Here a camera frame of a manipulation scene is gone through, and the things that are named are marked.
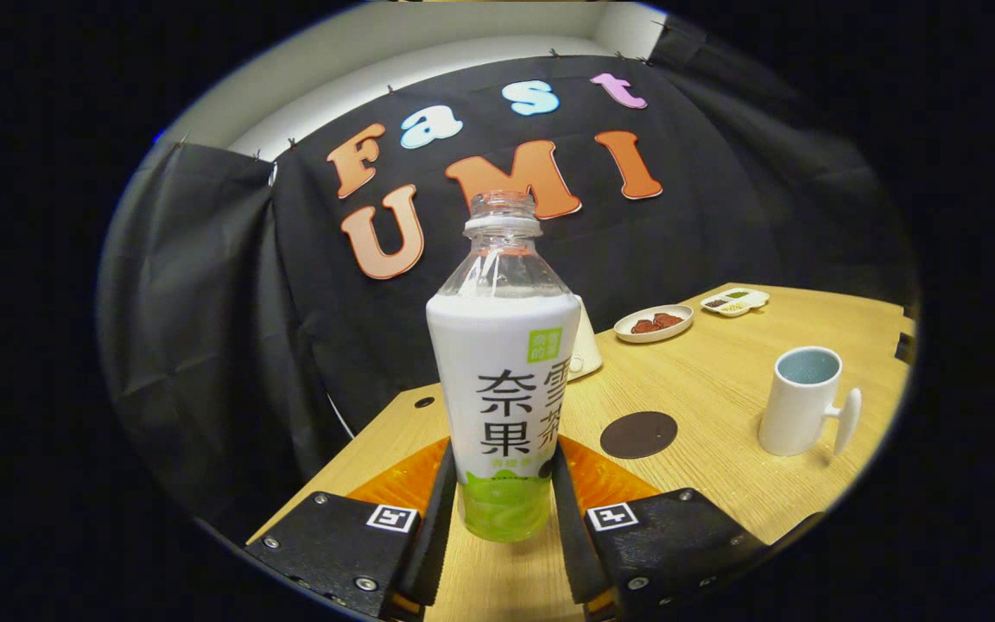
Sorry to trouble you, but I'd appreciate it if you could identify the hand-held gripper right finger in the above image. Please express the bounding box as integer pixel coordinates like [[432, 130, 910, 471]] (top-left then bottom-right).
[[549, 435, 827, 622]]

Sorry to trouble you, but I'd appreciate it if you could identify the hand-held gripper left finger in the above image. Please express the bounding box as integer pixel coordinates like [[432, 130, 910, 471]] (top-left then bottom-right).
[[243, 436, 457, 621]]

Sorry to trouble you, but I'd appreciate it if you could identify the dark round coaster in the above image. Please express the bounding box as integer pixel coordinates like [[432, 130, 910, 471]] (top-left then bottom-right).
[[599, 411, 679, 460]]

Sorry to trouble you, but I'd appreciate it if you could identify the white green label juice bottle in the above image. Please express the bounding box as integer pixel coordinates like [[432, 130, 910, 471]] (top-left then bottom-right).
[[426, 190, 582, 543]]

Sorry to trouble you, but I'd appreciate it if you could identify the white cup with handle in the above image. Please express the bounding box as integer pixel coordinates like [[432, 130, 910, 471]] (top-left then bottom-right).
[[758, 346, 862, 458]]

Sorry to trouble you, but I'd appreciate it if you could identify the cream toaster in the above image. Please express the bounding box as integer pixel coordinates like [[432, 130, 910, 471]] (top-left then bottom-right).
[[567, 295, 604, 381]]

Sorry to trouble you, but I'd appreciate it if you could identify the wooden table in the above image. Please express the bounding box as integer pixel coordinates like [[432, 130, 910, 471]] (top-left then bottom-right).
[[247, 282, 917, 622]]

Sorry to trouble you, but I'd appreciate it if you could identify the white oval plate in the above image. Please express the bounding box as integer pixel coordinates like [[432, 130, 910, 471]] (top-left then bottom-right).
[[614, 304, 695, 344]]

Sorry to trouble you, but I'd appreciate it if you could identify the white divided condiment dish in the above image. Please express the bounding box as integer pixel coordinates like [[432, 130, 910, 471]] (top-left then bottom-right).
[[700, 288, 770, 318]]

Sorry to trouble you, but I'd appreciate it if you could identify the black backdrop cloth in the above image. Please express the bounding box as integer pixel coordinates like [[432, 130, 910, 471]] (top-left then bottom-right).
[[96, 17, 917, 536]]

